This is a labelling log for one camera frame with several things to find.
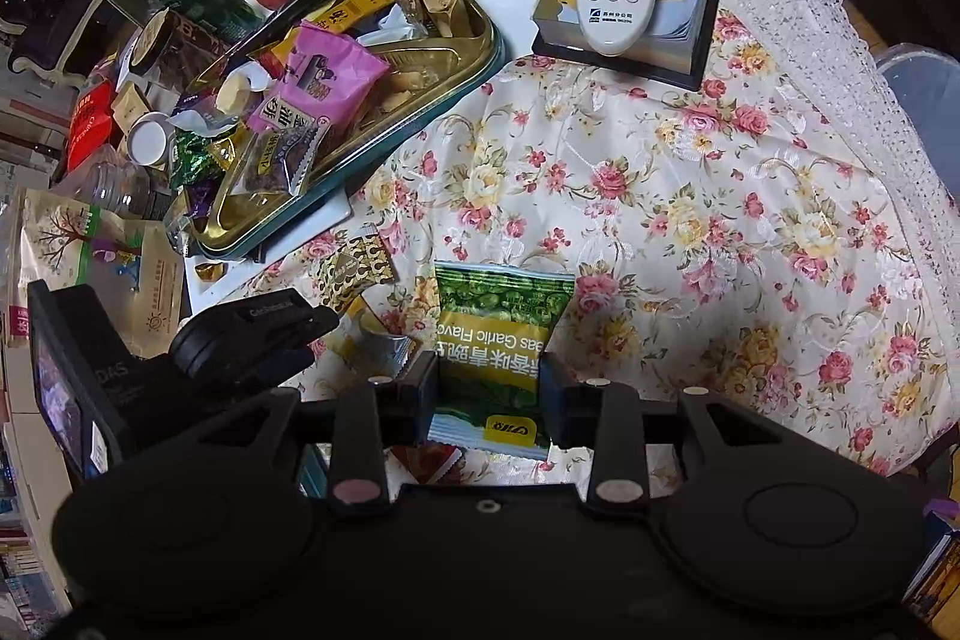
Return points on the clear plastic bottle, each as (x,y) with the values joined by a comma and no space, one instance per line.
(116,183)

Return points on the yellow silver snack packet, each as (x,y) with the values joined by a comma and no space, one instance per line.
(375,340)

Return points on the gold foil chocolate coins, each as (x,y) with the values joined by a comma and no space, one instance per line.
(210,271)

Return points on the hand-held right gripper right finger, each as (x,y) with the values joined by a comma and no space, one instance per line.
(553,396)

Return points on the dark jar with lid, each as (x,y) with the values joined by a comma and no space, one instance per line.
(169,48)

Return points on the pink snack packet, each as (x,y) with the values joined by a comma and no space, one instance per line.
(337,74)

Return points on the kraft snack bag red label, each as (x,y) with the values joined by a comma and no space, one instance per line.
(97,265)

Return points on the black gold patterned packet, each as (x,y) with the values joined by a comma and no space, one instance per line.
(352,271)

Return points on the translucent plastic bin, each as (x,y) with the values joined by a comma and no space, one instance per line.
(922,93)

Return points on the green foil candy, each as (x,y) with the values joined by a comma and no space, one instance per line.
(196,160)

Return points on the stack of books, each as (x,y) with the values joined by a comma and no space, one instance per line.
(937,572)

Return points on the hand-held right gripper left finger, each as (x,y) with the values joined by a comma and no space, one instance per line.
(424,396)

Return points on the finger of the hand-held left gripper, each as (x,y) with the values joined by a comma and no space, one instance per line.
(281,362)
(292,316)

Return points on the clear prune packet pink label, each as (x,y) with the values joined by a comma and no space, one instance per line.
(285,156)

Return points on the white lace cloth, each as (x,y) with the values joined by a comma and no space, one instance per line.
(825,78)

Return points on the gold tin tray with sweets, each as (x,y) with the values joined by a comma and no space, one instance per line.
(420,85)

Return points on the red white snack packet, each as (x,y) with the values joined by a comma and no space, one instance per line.
(427,464)

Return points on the floral tablecloth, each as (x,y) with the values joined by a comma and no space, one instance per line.
(675,197)

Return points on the white round lid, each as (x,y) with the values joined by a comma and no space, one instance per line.
(150,139)

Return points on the green pea snack packet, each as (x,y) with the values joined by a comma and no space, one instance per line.
(502,317)

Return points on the red box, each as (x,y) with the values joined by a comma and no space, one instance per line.
(90,123)

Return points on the white board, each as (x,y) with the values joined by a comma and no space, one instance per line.
(217,295)

